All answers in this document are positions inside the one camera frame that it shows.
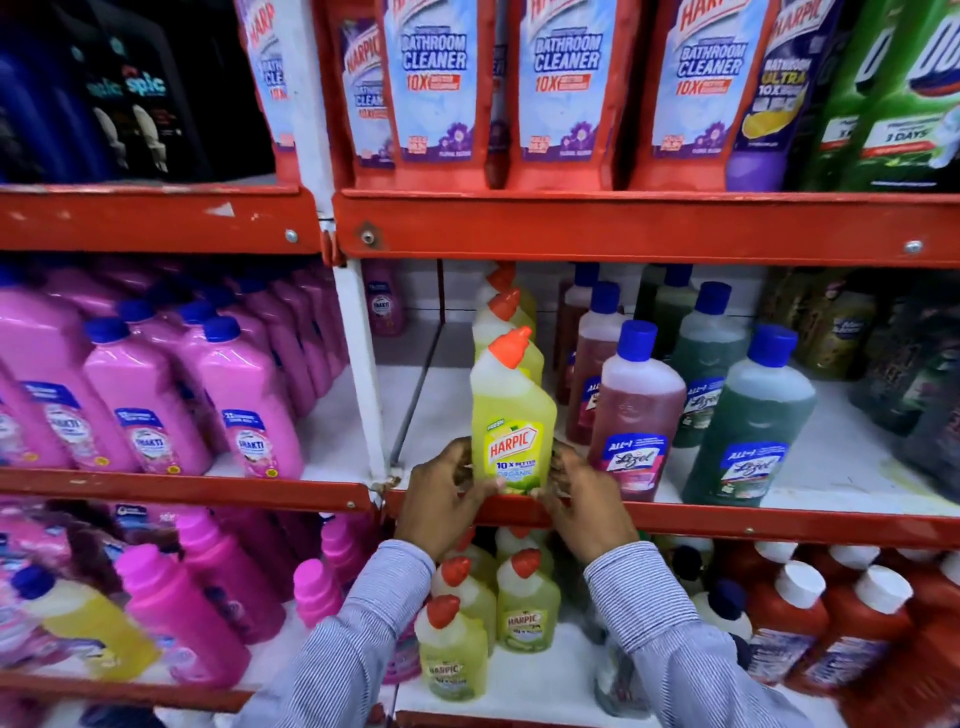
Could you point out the person's left hand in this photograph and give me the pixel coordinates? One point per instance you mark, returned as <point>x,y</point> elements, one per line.
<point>431,502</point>

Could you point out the person's right hand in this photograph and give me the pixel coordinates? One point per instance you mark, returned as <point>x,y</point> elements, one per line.
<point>592,514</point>

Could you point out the person's left fingers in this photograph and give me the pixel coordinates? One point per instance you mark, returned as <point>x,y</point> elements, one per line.
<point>459,461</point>

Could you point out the person's right fingers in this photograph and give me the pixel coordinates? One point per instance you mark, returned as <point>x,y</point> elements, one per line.
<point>564,476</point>

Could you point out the yellow-green toilet cleaner bottle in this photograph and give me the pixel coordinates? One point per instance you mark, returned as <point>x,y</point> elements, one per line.
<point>452,660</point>
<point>536,541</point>
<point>480,559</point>
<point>491,326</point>
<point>501,279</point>
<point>512,409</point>
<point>474,600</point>
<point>529,607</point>

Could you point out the person's left forearm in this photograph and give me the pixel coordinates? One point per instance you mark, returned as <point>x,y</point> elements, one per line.
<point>352,645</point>

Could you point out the person's right forearm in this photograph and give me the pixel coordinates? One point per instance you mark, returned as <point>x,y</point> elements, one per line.
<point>675,645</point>

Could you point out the red liquid blue-capped bottle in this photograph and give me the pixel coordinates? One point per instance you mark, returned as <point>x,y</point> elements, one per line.
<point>596,352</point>
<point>637,420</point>
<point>574,307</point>

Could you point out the white dark-capped bottle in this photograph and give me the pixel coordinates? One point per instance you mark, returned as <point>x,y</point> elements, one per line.
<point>688,566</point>
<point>724,611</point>

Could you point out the small pink bottle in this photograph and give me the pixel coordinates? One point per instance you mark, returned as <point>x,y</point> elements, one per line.
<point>384,300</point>

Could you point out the green liquid blue-capped bottle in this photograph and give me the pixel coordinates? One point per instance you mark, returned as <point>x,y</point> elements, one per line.
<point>705,345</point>
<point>754,427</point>
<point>671,304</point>

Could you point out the group of magenta bottles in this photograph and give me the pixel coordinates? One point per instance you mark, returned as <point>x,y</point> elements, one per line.
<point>202,607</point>

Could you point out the group of pink blue-capped bottles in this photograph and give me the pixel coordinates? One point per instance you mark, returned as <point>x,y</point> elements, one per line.
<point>142,375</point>

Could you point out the group of red white-capped bottles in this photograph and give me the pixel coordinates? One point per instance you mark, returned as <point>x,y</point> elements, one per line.
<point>862,637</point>

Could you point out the group of dark green pouches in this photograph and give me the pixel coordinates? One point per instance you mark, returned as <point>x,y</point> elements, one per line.
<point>919,390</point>

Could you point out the row of red cleaner bottles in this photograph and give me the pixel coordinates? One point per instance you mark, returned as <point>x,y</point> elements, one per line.
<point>570,82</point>

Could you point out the yellow liquid blue-capped bottle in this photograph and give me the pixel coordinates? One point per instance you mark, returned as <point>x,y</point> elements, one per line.
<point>97,626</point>

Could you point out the purple cleaner bottle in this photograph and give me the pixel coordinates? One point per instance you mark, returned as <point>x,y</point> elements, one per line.
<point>780,90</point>

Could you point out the green cleaner bottle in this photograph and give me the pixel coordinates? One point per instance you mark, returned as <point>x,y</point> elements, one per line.
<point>911,112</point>
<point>844,112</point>

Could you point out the row of dark blue bottles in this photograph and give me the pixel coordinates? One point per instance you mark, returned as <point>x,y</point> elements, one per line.
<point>82,97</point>

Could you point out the white shelf post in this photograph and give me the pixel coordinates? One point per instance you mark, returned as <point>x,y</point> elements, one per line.
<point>352,330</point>

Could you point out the red metal shelf rail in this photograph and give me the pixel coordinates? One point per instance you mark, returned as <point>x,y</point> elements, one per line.
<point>187,489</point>
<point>150,219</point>
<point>127,691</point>
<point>645,229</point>
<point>750,523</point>

